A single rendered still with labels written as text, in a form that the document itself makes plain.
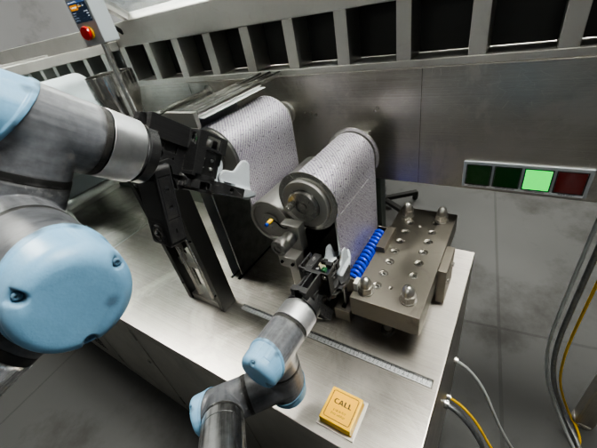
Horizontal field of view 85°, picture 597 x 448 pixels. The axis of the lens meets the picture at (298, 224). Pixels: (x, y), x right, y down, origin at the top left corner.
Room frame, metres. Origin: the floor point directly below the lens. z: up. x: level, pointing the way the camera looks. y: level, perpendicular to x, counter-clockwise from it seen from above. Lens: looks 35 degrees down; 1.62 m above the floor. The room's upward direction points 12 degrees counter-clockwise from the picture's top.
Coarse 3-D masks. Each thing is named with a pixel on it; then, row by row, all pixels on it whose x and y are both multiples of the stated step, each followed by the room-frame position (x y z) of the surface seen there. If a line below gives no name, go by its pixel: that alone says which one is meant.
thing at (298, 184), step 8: (288, 184) 0.63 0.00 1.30; (296, 184) 0.62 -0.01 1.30; (304, 184) 0.60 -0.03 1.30; (312, 184) 0.60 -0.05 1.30; (288, 192) 0.63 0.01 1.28; (312, 192) 0.59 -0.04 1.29; (320, 192) 0.59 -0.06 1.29; (320, 200) 0.58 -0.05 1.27; (320, 208) 0.58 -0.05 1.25; (328, 208) 0.58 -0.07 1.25; (320, 216) 0.59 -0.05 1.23; (328, 216) 0.58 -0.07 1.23; (304, 224) 0.62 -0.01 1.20; (312, 224) 0.60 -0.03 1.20; (320, 224) 0.59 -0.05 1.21
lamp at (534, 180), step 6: (528, 174) 0.62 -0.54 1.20; (534, 174) 0.61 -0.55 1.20; (540, 174) 0.60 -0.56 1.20; (546, 174) 0.60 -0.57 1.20; (552, 174) 0.59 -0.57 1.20; (528, 180) 0.62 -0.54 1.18; (534, 180) 0.61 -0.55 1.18; (540, 180) 0.60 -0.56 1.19; (546, 180) 0.59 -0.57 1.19; (522, 186) 0.62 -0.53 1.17; (528, 186) 0.61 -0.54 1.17; (534, 186) 0.61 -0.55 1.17; (540, 186) 0.60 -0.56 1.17; (546, 186) 0.59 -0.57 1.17
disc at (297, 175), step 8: (288, 176) 0.64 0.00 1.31; (296, 176) 0.63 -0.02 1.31; (304, 176) 0.61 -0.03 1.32; (312, 176) 0.60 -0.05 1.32; (280, 184) 0.66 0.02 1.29; (320, 184) 0.59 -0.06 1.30; (280, 192) 0.66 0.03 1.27; (328, 192) 0.58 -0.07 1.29; (328, 200) 0.58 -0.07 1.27; (336, 208) 0.57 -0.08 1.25; (336, 216) 0.58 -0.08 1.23; (328, 224) 0.59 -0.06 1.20
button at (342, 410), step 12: (336, 396) 0.36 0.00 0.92; (348, 396) 0.35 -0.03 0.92; (324, 408) 0.34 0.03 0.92; (336, 408) 0.33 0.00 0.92; (348, 408) 0.33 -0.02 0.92; (360, 408) 0.33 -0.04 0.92; (324, 420) 0.32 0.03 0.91; (336, 420) 0.31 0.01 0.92; (348, 420) 0.31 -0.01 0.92; (348, 432) 0.29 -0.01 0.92
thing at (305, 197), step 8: (296, 192) 0.61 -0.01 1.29; (304, 192) 0.60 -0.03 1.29; (288, 200) 0.62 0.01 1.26; (296, 200) 0.61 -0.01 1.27; (304, 200) 0.60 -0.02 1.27; (312, 200) 0.58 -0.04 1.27; (296, 208) 0.61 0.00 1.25; (304, 208) 0.60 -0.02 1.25; (312, 208) 0.59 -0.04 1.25; (296, 216) 0.61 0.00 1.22; (304, 216) 0.60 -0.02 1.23; (312, 216) 0.59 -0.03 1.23
